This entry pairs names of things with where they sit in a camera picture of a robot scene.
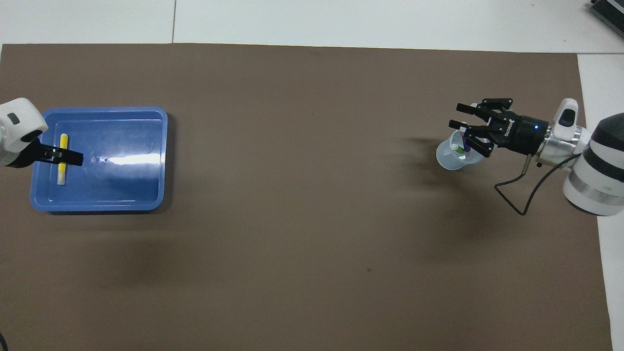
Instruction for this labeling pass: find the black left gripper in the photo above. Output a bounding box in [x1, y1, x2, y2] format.
[5, 141, 83, 169]

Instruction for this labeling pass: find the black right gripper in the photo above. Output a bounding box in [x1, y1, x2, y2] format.
[448, 98, 549, 157]

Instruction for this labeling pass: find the yellow pen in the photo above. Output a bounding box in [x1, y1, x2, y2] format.
[57, 133, 69, 186]

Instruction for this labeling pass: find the translucent white plastic cup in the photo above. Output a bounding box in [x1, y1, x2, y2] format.
[436, 126, 488, 171]

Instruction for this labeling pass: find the blue plastic tray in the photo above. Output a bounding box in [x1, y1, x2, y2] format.
[30, 106, 169, 213]

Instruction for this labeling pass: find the grey finned device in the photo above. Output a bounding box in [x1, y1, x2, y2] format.
[589, 0, 624, 39]

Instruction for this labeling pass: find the brown table mat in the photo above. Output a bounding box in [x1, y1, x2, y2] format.
[0, 43, 614, 351]

